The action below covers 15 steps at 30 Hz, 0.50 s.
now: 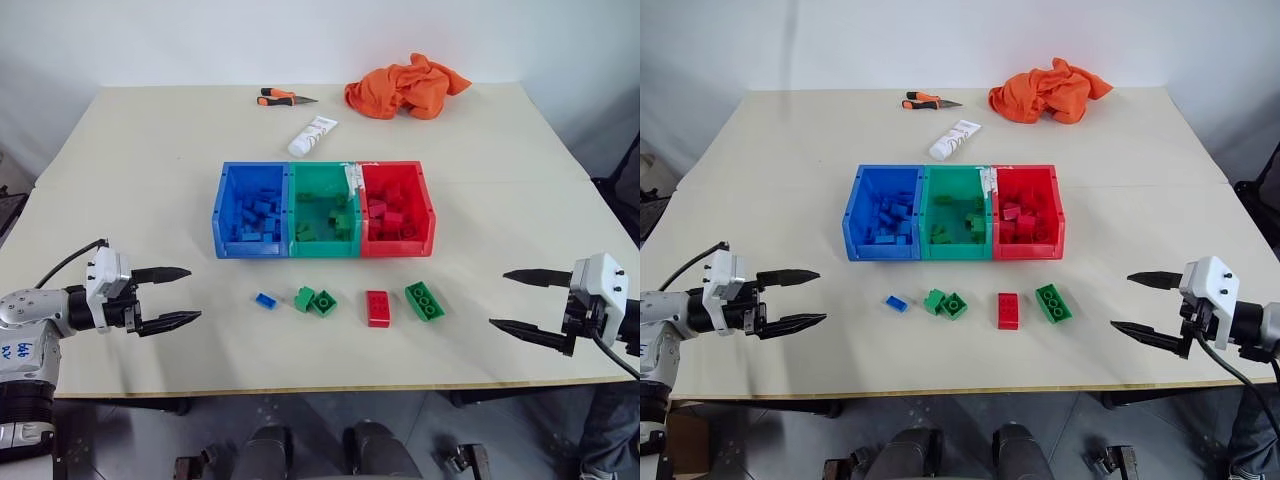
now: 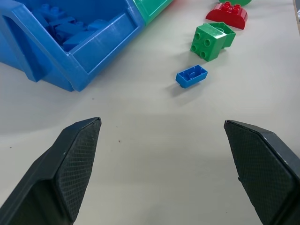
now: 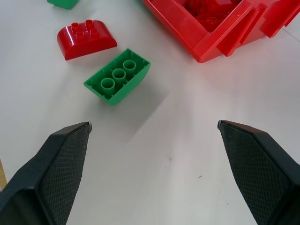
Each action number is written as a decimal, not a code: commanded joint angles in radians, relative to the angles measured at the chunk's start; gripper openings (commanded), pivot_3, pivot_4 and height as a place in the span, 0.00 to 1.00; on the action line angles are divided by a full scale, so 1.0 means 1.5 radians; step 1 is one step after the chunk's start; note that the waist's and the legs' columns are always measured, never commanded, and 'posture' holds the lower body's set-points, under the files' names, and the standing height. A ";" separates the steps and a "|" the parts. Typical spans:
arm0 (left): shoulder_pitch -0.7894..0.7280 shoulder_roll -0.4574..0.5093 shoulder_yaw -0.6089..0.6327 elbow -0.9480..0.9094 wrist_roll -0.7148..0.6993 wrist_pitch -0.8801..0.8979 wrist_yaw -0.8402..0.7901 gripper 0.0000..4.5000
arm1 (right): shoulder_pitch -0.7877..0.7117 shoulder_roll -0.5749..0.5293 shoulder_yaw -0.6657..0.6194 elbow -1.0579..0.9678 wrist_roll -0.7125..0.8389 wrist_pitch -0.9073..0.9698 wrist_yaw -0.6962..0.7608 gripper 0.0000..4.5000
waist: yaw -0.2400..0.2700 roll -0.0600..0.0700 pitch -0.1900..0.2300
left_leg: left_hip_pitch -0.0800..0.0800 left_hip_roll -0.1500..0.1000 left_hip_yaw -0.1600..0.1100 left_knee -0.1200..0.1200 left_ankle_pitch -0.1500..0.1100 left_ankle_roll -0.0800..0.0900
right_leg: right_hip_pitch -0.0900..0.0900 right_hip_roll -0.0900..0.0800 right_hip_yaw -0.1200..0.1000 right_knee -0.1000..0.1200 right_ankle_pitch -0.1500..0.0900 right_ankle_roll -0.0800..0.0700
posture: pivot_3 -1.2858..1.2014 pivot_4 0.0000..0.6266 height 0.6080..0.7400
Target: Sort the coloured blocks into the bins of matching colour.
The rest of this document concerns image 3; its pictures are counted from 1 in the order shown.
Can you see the red plastic bin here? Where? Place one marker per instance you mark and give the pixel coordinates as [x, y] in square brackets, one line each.
[206, 47]

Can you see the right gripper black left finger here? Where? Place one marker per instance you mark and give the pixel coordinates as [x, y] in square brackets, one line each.
[35, 182]

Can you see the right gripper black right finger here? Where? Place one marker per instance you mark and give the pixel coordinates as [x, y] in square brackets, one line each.
[262, 173]

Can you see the red curved toy brick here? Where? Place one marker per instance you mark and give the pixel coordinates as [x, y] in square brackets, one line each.
[86, 45]

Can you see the green curved toy brick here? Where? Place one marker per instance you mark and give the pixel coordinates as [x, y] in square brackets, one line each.
[123, 95]

